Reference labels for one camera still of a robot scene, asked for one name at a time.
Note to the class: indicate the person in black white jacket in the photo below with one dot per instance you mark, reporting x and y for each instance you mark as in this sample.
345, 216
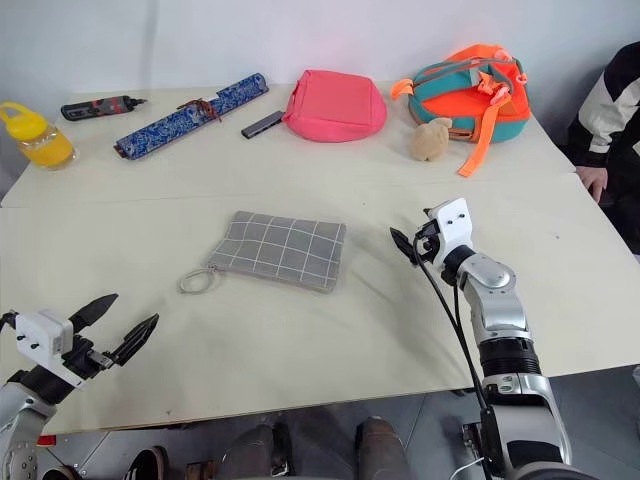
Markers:
612, 110

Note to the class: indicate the yellow-capped bottle of orange liquid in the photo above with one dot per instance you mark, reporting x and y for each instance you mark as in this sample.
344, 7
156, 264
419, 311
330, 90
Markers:
42, 142

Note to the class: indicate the grey USB hub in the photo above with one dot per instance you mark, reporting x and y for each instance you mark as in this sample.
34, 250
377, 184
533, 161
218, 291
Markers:
262, 125

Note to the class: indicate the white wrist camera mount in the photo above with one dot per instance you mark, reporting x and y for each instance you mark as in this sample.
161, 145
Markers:
455, 225
42, 332

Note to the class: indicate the person's bare hand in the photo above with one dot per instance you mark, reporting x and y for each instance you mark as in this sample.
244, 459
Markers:
595, 179

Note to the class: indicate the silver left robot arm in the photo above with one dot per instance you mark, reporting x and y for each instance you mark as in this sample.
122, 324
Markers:
22, 415

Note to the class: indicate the dark brown rounded shape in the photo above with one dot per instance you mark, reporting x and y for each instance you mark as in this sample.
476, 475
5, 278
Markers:
382, 447

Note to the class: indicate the black electric screwdriver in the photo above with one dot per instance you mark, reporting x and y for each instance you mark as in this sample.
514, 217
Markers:
97, 107

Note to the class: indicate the orange and teal bag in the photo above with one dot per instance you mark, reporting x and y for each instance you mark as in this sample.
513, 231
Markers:
460, 102

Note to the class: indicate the grey rounded shape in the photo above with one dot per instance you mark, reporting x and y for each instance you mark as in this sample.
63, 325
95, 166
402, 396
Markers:
252, 452

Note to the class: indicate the blue patterned roll-up pouch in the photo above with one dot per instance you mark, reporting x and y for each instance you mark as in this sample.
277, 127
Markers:
185, 117

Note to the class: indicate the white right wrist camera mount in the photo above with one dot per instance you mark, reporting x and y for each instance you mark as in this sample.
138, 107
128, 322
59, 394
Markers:
455, 225

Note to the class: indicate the dark round shape, brown rim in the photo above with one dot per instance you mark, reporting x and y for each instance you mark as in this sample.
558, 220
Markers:
147, 462

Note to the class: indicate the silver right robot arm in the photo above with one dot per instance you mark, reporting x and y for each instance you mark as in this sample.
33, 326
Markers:
500, 310

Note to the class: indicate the grey checked fabric pouch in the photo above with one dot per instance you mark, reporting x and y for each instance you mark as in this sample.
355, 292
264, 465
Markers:
280, 250

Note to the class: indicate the beige plush toy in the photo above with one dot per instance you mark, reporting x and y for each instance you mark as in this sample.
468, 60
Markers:
427, 142

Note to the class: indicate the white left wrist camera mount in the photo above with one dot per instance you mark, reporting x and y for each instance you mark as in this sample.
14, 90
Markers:
42, 332

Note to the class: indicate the pink fabric pouch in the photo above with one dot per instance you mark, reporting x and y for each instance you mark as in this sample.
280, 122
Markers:
332, 107

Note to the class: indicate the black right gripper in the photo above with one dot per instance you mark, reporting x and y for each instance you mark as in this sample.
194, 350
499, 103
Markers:
427, 242

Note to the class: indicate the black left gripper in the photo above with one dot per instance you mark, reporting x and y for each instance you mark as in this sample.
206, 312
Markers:
80, 357

